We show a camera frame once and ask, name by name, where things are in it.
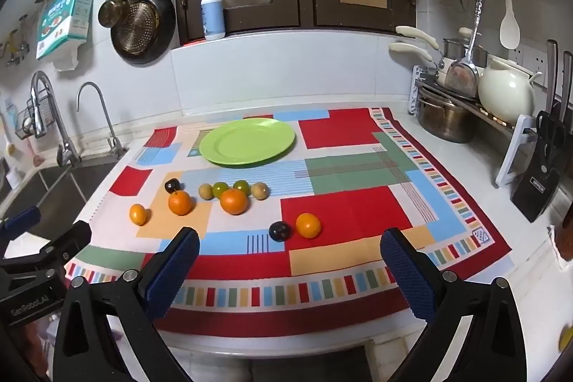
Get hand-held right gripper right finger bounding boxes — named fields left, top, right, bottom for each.
left=380, top=227, right=528, bottom=382

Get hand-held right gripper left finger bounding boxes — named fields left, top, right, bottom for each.
left=53, top=226, right=201, bottom=382

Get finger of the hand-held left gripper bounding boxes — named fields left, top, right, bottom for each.
left=0, top=206, right=42, bottom=246
left=0, top=220, right=92, bottom=277

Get large orange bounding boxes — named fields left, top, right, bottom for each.
left=220, top=188, right=249, bottom=216

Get green plate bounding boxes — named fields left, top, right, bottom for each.
left=199, top=118, right=297, bottom=167

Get steel sink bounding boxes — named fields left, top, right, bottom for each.
left=0, top=154, right=121, bottom=231

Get pink scrubber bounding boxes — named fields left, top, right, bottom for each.
left=28, top=138, right=45, bottom=168

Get colourful patterned tablecloth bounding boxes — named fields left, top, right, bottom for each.
left=63, top=107, right=513, bottom=338

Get large chrome faucet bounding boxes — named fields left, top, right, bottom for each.
left=30, top=71, right=81, bottom=168

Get thin gooseneck faucet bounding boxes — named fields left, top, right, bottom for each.
left=76, top=82, right=128, bottom=161

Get black knife block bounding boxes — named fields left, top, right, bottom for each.
left=511, top=109, right=569, bottom=224

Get large steel pot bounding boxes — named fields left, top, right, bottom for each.
left=417, top=89, right=482, bottom=143

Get white dish rack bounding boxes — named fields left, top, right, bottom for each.
left=408, top=64, right=538, bottom=188

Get brown wooden object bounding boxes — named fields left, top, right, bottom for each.
left=553, top=207, right=573, bottom=262

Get black kitchen scissors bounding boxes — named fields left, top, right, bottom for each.
left=536, top=110, right=565, bottom=150

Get metal spatula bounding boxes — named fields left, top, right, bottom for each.
left=445, top=0, right=486, bottom=98

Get white ceramic pot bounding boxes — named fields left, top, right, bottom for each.
left=478, top=55, right=543, bottom=127

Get teal and white box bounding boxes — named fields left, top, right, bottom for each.
left=36, top=0, right=96, bottom=61

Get dark frying pan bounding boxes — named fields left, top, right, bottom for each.
left=110, top=0, right=176, bottom=65

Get small brass pot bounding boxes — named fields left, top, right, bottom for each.
left=98, top=0, right=130, bottom=29

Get white rice spoon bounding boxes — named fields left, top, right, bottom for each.
left=500, top=0, right=521, bottom=50

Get white pump soap bottle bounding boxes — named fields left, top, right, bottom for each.
left=200, top=0, right=226, bottom=41

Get wire sink caddy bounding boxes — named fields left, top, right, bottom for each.
left=15, top=96, right=50, bottom=140

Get wall hook rack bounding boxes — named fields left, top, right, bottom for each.
left=0, top=13, right=30, bottom=67

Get cream handled saucepan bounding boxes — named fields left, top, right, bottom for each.
left=395, top=26, right=488, bottom=69
left=389, top=43, right=448, bottom=87

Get white wall outlet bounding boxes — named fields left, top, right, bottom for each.
left=515, top=44, right=549, bottom=87

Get black handled knife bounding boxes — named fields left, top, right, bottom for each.
left=560, top=51, right=573, bottom=114
left=545, top=39, right=560, bottom=114

